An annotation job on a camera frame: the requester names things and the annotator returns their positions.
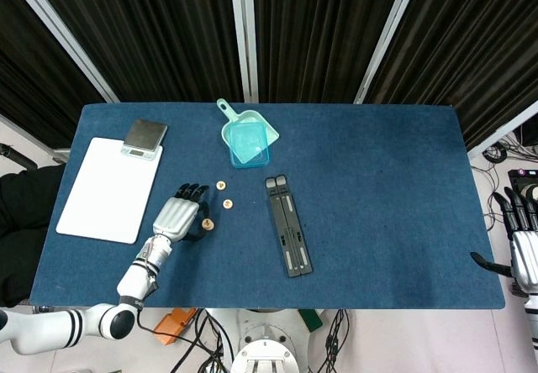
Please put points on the light green plastic dustpan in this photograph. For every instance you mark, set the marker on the light green plastic dustpan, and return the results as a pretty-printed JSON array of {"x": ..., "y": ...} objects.
[{"x": 273, "y": 135}]

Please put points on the green plastic part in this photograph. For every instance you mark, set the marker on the green plastic part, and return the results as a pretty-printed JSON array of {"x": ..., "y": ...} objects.
[{"x": 312, "y": 320}]

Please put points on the blue tablecloth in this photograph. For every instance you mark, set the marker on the blue tablecloth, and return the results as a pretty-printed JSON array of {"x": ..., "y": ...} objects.
[{"x": 378, "y": 201}]

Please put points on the teal transparent plastic container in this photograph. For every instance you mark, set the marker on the teal transparent plastic container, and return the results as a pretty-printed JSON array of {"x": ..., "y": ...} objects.
[{"x": 248, "y": 146}]

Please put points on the round cream chess piece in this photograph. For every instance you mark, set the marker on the round cream chess piece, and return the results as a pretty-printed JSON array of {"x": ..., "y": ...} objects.
[
  {"x": 208, "y": 223},
  {"x": 220, "y": 185},
  {"x": 227, "y": 203}
]

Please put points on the black pleated curtain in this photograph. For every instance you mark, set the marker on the black pleated curtain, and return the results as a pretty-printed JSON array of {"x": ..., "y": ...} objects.
[
  {"x": 147, "y": 33},
  {"x": 33, "y": 75},
  {"x": 475, "y": 54},
  {"x": 319, "y": 33}
]

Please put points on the black folding laptop stand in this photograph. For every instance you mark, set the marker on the black folding laptop stand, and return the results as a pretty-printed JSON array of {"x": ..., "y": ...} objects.
[{"x": 290, "y": 230}]

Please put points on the white frame post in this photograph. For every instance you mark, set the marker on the white frame post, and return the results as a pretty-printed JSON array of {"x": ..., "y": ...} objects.
[
  {"x": 390, "y": 33},
  {"x": 63, "y": 33},
  {"x": 244, "y": 33}
]

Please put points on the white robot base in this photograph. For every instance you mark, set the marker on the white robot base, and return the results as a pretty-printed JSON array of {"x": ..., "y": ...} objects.
[{"x": 265, "y": 348}]

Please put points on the orange plastic box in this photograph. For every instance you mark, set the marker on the orange plastic box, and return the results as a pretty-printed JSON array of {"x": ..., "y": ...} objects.
[{"x": 172, "y": 327}]

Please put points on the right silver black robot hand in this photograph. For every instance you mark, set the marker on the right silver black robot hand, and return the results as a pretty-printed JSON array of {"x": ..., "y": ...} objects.
[{"x": 523, "y": 255}]

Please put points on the white frame rail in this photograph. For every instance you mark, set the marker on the white frame rail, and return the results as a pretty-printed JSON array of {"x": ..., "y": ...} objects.
[
  {"x": 504, "y": 127},
  {"x": 25, "y": 131}
]

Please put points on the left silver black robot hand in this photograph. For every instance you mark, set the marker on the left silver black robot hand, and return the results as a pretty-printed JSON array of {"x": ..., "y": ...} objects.
[{"x": 176, "y": 217}]

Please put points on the black electronic device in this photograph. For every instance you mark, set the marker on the black electronic device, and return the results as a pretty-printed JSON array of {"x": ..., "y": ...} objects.
[{"x": 523, "y": 182}]

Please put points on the white rectangular board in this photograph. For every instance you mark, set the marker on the white rectangular board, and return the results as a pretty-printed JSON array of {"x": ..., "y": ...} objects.
[{"x": 105, "y": 192}]

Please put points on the silver digital kitchen scale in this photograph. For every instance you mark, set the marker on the silver digital kitchen scale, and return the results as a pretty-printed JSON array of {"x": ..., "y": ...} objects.
[{"x": 145, "y": 133}]

